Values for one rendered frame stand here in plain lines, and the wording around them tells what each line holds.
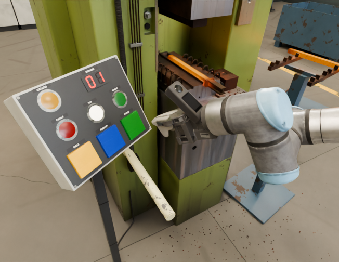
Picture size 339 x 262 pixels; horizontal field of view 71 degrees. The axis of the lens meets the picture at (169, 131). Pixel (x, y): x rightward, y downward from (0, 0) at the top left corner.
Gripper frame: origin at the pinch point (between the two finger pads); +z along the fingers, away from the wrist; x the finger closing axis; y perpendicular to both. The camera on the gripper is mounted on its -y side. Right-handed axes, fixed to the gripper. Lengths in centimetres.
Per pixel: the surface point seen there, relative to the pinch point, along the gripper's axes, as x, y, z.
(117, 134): -7.4, 0.1, 10.3
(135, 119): 1.4, -0.4, 10.3
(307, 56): 102, 17, -21
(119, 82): 3.0, -13.3, 11.1
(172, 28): 76, -25, 36
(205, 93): 45.8, 8.8, 10.9
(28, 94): -23.5, -20.4, 11.1
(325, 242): 76, 132, -15
